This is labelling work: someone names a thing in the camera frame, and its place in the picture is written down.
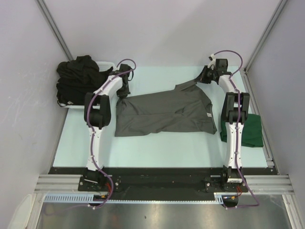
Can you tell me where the black t shirts pile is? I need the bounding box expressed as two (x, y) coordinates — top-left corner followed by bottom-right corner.
(56, 55), (114, 107)

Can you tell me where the white plastic basket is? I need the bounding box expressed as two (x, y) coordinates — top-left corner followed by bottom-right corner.
(57, 61), (116, 110)

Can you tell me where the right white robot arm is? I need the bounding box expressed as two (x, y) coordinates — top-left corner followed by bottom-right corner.
(197, 55), (250, 192)

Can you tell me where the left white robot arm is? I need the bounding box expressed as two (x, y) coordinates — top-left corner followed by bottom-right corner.
(82, 63), (134, 191)

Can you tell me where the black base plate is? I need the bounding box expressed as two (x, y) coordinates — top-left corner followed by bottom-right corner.
(49, 167), (279, 202)

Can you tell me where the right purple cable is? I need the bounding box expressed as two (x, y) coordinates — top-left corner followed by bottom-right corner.
(213, 50), (260, 208)

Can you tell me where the light blue cable duct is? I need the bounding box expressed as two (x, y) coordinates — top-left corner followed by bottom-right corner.
(44, 193), (223, 205)

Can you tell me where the purple cable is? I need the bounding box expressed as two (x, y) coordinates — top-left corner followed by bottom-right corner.
(213, 50), (260, 208)
(44, 58), (137, 217)

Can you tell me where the aluminium frame rail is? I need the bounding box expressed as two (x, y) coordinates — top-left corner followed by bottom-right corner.
(34, 174), (295, 195)

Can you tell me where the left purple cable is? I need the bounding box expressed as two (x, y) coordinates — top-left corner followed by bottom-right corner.
(44, 58), (137, 217)

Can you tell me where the green folded t shirt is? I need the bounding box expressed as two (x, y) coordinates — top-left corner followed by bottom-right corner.
(219, 113), (264, 148)

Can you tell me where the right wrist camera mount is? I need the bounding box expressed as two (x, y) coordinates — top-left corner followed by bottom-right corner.
(207, 54), (216, 70)

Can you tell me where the grey t shirt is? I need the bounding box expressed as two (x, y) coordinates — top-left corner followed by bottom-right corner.
(115, 81), (217, 137)

